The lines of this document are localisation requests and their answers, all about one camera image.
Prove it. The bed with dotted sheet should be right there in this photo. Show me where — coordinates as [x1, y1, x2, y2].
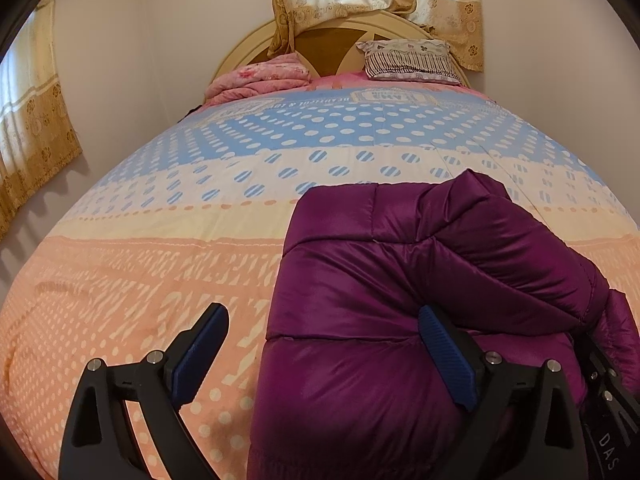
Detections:
[0, 72, 640, 480]

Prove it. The folded pink blanket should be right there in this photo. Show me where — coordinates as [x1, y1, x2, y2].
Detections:
[204, 55, 311, 106]

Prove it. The purple hooded puffer jacket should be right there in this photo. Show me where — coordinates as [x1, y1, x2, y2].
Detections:
[247, 169, 640, 480]

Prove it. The cream wooden headboard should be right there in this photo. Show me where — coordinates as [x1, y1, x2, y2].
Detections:
[215, 16, 471, 88]

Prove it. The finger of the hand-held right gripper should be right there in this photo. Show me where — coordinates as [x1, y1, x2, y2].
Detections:
[579, 331, 630, 403]

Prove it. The striped floral pillow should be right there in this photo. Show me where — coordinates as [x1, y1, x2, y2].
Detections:
[356, 38, 463, 83]

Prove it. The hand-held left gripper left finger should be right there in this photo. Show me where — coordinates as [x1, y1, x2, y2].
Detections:
[57, 302, 231, 480]

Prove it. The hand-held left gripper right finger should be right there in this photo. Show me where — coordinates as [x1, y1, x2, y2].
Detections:
[418, 305, 588, 480]

